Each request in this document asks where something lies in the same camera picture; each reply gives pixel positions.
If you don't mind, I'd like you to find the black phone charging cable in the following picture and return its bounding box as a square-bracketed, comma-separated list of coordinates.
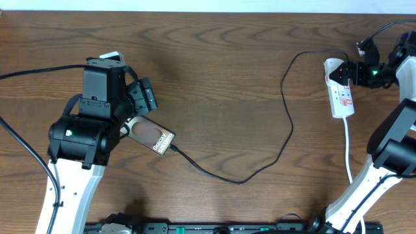
[168, 49, 350, 185]

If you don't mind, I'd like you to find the Galaxy S25 Ultra smartphone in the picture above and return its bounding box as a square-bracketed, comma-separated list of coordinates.
[120, 116, 176, 155]

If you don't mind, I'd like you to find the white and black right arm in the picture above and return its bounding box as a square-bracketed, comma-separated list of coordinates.
[305, 31, 415, 233]

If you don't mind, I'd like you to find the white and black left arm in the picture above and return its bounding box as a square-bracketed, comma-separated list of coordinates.
[36, 52, 157, 233]

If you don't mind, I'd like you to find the white power strip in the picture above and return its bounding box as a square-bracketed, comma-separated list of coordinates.
[324, 58, 354, 119]

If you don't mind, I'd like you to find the white power strip cord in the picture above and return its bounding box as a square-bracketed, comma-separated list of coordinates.
[343, 117, 367, 234]

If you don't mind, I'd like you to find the black right camera cable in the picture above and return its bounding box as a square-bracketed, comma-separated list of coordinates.
[337, 18, 416, 234]

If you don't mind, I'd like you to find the black camera cable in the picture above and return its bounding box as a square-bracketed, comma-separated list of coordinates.
[337, 18, 416, 234]
[0, 64, 88, 234]

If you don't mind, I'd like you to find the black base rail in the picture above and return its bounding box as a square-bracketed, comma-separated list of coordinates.
[83, 213, 384, 234]

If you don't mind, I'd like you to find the black left camera cable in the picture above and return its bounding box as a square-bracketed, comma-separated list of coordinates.
[0, 64, 88, 234]

